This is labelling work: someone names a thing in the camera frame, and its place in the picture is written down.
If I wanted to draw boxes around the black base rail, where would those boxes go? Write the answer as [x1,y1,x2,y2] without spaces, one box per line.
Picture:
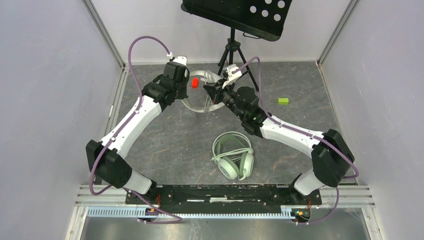
[144,184,322,214]

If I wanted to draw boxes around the white grey headphones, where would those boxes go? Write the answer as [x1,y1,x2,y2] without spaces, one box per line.
[182,69,224,113]

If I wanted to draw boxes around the white headphone cable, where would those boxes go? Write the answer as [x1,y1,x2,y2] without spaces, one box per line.
[202,69,223,114]

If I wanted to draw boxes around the red small block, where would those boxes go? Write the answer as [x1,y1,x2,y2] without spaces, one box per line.
[191,77,199,89]

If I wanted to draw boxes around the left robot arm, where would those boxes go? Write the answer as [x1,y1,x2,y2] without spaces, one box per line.
[86,56,190,204]

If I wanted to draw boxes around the green headphones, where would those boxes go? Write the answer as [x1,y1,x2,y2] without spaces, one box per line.
[211,131,254,181]

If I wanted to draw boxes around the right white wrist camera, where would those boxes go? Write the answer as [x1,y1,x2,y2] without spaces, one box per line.
[221,64,243,89]

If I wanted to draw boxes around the black music stand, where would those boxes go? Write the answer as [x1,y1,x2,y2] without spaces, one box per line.
[180,0,292,75]

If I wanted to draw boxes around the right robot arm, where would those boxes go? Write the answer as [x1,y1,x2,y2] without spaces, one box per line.
[203,84,355,204]

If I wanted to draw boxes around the green small block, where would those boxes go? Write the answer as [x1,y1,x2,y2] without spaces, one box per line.
[277,97,289,105]

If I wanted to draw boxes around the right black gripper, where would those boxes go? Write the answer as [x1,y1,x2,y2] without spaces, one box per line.
[205,77,246,120]

